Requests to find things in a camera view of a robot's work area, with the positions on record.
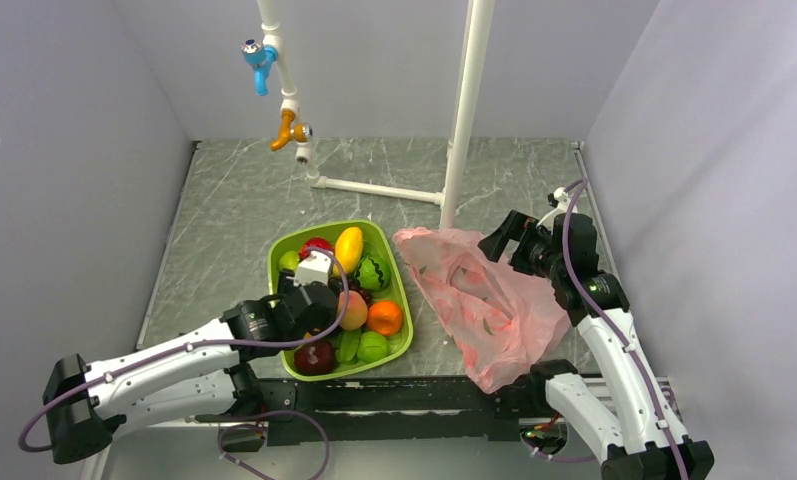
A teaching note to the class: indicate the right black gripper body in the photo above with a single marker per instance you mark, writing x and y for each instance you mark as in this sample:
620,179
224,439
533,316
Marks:
534,254

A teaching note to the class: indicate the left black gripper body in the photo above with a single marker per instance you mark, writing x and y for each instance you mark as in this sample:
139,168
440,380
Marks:
286,288

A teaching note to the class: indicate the fake peach orange pink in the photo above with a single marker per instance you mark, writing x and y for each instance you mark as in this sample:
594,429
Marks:
352,311

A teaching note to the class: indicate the red fake fruit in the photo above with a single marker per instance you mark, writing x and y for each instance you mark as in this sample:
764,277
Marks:
314,242

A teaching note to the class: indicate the pink plastic bag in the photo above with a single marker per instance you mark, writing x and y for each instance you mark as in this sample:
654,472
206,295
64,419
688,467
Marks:
503,322

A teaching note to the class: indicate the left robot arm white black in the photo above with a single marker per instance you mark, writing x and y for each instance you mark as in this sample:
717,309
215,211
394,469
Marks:
205,372

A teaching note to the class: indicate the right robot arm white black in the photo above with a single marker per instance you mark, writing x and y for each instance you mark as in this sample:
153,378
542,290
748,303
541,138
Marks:
640,436

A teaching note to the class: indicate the dark red fake apple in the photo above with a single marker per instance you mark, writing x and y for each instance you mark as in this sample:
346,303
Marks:
314,359

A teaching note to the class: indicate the dark red fake grapes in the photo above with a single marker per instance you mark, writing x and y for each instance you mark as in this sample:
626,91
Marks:
336,285

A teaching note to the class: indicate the green fake starfruit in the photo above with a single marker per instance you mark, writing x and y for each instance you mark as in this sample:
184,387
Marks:
348,345

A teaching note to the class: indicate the small fake watermelon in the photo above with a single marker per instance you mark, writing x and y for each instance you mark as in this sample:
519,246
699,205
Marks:
373,273

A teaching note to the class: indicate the green fake lime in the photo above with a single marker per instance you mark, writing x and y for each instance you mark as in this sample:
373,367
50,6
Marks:
372,347

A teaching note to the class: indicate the yellow fake mango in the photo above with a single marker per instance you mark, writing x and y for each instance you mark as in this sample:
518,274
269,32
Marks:
348,249

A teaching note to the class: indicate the orange fake tangerine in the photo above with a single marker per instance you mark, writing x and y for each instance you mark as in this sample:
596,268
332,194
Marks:
385,318

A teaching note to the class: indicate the green plastic tray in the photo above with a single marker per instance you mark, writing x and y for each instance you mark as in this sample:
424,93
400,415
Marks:
375,242

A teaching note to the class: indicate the orange tap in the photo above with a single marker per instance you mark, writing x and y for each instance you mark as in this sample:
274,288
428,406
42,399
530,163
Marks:
290,129

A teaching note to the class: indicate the blue tap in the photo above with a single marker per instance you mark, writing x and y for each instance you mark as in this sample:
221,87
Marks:
260,58

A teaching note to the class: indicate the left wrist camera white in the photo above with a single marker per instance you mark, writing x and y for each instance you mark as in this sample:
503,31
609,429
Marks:
313,267

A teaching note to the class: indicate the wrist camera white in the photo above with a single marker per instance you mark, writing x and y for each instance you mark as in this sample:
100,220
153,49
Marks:
313,267
559,200

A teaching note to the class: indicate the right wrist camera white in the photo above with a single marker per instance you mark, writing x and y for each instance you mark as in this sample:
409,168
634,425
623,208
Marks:
559,200

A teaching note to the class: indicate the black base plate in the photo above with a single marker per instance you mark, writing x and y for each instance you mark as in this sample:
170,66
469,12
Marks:
398,408

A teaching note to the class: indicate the white pvc pipe frame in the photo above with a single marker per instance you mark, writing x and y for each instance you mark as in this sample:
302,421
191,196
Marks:
476,35

